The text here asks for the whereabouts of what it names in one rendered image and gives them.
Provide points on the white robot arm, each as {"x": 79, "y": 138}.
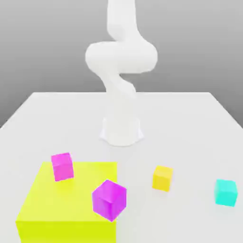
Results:
{"x": 121, "y": 57}

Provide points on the small yellow cube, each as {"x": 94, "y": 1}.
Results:
{"x": 162, "y": 179}

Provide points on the small pink cube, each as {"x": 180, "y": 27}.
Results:
{"x": 62, "y": 168}

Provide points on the small purple cube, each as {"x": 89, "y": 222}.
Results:
{"x": 109, "y": 199}

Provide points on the small cyan cube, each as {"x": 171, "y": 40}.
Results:
{"x": 226, "y": 193}

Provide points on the large yellow-green box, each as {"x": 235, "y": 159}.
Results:
{"x": 62, "y": 205}

